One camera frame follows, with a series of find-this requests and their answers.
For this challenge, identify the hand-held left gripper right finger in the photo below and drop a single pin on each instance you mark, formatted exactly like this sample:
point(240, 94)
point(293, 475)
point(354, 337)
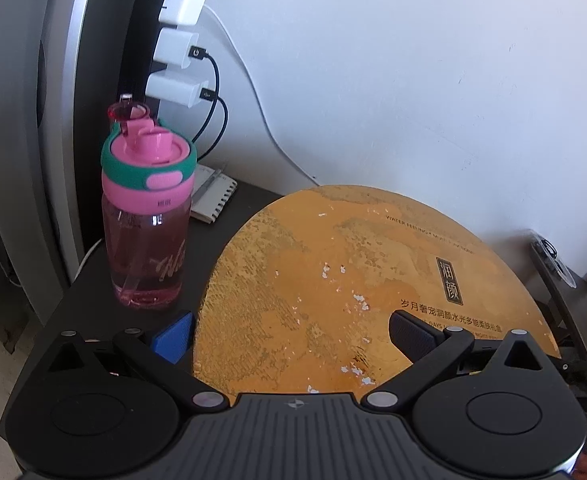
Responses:
point(413, 336)

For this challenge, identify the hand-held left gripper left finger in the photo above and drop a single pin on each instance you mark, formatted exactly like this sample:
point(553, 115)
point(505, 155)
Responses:
point(176, 338)

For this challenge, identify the round gold box lid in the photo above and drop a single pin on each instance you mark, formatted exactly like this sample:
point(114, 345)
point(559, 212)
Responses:
point(353, 280)

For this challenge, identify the dark desktop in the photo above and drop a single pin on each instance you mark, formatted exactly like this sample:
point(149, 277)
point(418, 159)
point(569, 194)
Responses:
point(73, 305)

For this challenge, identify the dark raised desk shelf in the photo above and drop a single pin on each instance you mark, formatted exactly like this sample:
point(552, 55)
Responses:
point(568, 300)

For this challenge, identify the pink water bottle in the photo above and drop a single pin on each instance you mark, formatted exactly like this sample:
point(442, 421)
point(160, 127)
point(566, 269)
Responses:
point(146, 240)

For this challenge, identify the spiral notebook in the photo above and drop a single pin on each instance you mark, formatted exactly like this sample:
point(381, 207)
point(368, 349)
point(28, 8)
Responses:
point(213, 195)

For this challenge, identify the white charger plug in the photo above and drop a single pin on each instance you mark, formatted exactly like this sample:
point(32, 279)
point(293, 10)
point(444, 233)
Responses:
point(178, 49)
point(178, 91)
point(184, 5)

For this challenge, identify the grey cabinet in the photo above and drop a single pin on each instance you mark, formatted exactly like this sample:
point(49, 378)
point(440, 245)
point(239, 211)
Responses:
point(18, 135)

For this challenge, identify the black power strip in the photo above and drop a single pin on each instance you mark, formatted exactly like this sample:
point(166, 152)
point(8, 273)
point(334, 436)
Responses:
point(156, 20)

